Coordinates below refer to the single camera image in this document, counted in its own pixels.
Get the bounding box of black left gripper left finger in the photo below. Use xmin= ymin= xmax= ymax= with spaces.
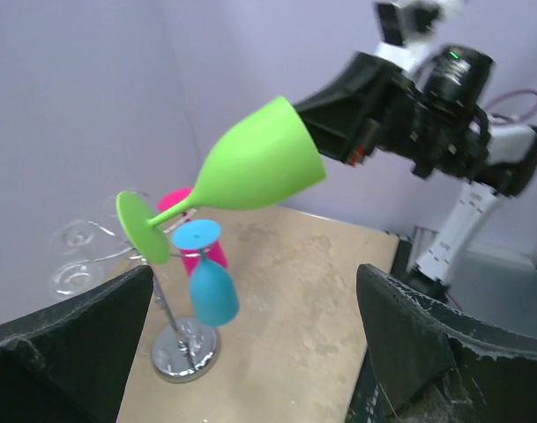
xmin=0 ymin=265 xmax=153 ymax=422

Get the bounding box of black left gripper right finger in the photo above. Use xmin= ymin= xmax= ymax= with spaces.
xmin=356 ymin=264 xmax=537 ymax=422

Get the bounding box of green plastic goblet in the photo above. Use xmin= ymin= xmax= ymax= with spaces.
xmin=119 ymin=97 xmax=326 ymax=264

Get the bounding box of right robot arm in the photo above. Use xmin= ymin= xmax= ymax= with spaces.
xmin=295 ymin=44 xmax=537 ymax=300

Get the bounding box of tall clear flute glass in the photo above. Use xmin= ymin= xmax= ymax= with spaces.
xmin=48 ymin=262 xmax=104 ymax=300

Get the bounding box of clear wine glass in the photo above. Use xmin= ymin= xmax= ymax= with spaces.
xmin=48 ymin=220 xmax=95 ymax=257
xmin=103 ymin=189 xmax=154 ymax=223

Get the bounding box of chrome wine glass rack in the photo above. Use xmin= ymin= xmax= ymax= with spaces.
xmin=150 ymin=276 xmax=221 ymax=384

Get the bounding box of pink plastic goblet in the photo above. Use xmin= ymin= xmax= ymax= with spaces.
xmin=172 ymin=211 xmax=228 ymax=276

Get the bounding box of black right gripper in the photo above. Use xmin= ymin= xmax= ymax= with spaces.
xmin=295 ymin=52 xmax=489 ymax=181

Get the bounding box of blue plastic goblet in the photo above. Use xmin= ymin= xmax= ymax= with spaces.
xmin=172 ymin=225 xmax=240 ymax=327

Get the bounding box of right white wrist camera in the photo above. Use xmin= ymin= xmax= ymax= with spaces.
xmin=373 ymin=0 xmax=466 ymax=71

